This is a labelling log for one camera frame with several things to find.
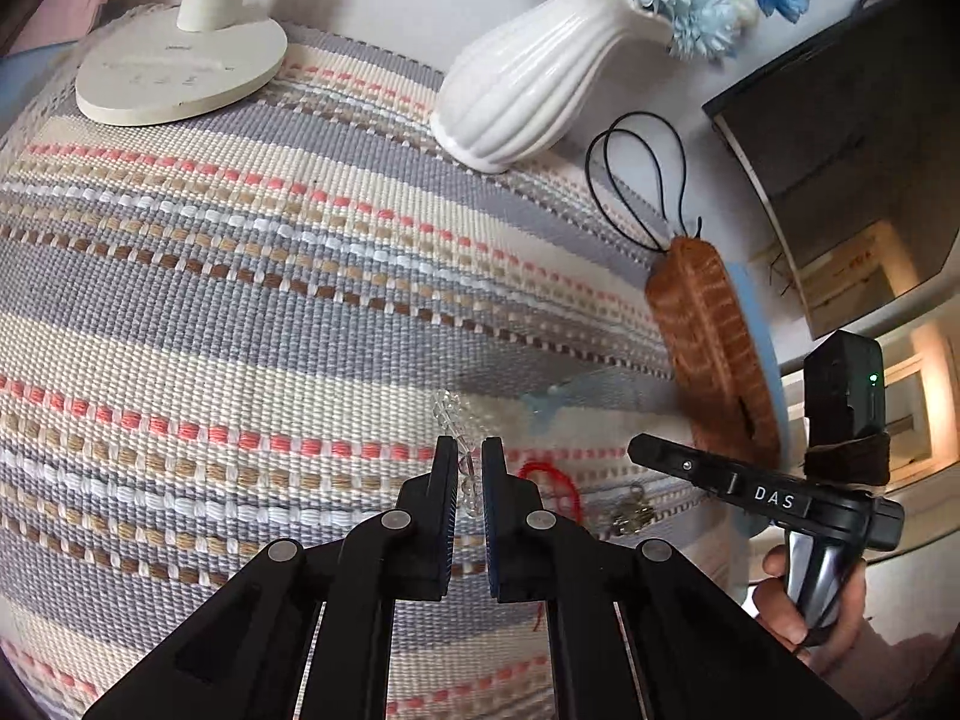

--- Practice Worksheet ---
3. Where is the red string bracelet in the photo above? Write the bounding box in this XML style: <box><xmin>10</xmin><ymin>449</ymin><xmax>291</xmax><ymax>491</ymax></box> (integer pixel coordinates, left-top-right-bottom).
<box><xmin>515</xmin><ymin>460</ymin><xmax>587</xmax><ymax>527</ymax></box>

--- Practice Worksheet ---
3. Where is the silver charm bracelet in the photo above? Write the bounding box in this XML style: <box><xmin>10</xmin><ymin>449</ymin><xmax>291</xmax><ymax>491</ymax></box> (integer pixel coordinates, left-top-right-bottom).
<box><xmin>598</xmin><ymin>484</ymin><xmax>662</xmax><ymax>542</ymax></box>

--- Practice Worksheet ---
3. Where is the clear crystal bracelet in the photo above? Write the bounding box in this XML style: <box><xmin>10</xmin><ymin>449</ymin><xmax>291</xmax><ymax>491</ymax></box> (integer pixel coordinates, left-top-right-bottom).
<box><xmin>429</xmin><ymin>388</ymin><xmax>485</xmax><ymax>522</ymax></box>

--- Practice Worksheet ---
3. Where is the person's right hand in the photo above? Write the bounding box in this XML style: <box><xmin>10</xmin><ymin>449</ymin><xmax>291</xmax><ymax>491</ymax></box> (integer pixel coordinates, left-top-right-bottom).
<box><xmin>754</xmin><ymin>546</ymin><xmax>867</xmax><ymax>673</ymax></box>

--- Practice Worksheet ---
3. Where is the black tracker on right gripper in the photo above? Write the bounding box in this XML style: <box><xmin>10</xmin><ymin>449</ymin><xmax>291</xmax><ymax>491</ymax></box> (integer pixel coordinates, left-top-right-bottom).
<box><xmin>802</xmin><ymin>330</ymin><xmax>890</xmax><ymax>488</ymax></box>

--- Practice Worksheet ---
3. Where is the blue oval tray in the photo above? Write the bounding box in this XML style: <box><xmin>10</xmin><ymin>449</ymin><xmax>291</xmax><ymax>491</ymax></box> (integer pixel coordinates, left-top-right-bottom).
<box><xmin>724</xmin><ymin>262</ymin><xmax>791</xmax><ymax>470</ymax></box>

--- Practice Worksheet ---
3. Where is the brown wicker basket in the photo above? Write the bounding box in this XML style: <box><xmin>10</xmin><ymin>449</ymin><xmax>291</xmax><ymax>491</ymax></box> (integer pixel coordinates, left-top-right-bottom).
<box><xmin>646</xmin><ymin>236</ymin><xmax>781</xmax><ymax>470</ymax></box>

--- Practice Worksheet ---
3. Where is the striped woven placemat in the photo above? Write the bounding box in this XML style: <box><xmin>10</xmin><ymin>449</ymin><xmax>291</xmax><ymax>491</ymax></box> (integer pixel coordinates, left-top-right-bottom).
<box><xmin>2</xmin><ymin>26</ymin><xmax>742</xmax><ymax>718</ymax></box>

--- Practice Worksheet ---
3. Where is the black monitor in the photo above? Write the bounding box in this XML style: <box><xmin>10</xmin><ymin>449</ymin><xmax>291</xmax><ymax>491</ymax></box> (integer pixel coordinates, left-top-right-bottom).
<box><xmin>703</xmin><ymin>0</ymin><xmax>958</xmax><ymax>338</ymax></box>

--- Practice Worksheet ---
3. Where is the white ribbed vase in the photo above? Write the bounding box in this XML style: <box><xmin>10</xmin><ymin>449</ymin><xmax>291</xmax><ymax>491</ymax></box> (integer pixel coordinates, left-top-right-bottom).
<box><xmin>430</xmin><ymin>0</ymin><xmax>672</xmax><ymax>174</ymax></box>

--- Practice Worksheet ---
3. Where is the cream lamp base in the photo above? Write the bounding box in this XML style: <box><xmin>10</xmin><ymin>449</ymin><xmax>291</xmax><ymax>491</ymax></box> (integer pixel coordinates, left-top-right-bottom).
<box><xmin>75</xmin><ymin>0</ymin><xmax>288</xmax><ymax>127</ymax></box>

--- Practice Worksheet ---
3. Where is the black cable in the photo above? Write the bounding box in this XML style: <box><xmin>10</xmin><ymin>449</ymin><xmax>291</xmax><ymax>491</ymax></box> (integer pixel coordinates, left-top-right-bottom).
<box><xmin>584</xmin><ymin>109</ymin><xmax>705</xmax><ymax>257</ymax></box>

